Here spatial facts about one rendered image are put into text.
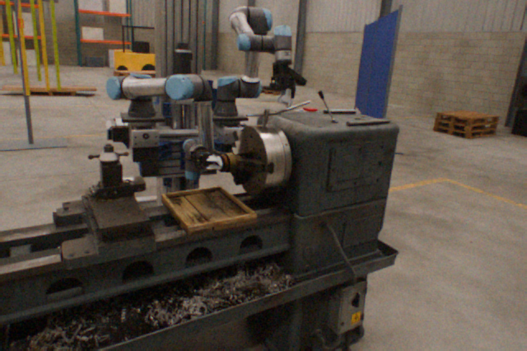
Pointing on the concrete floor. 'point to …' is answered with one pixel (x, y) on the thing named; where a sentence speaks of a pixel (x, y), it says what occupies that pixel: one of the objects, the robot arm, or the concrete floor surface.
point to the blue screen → (377, 65)
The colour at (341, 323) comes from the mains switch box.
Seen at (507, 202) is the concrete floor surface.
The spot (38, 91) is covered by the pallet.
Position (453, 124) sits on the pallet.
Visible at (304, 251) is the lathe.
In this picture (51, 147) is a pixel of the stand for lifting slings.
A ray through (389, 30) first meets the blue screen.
